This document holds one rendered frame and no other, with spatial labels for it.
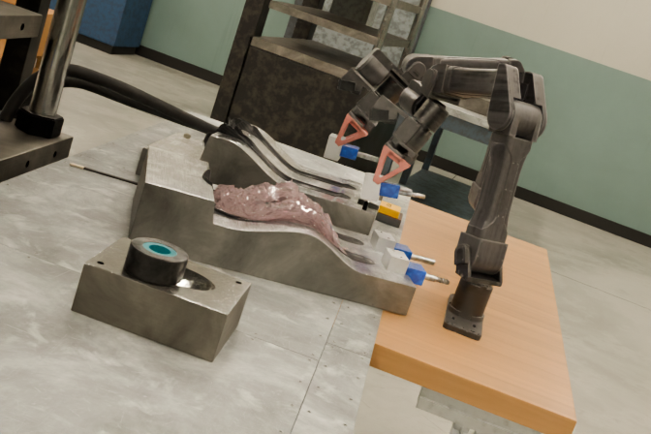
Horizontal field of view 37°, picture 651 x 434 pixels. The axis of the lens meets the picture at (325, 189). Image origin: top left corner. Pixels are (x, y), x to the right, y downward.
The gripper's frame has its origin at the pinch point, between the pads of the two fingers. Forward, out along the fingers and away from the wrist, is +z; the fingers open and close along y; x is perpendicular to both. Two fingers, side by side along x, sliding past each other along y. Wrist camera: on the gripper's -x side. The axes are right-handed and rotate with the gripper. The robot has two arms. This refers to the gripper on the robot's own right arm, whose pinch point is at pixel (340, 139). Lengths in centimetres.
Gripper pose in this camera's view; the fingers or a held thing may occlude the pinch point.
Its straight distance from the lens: 231.8
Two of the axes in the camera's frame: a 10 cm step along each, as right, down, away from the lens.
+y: -1.2, 1.9, -9.7
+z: -7.1, 6.7, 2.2
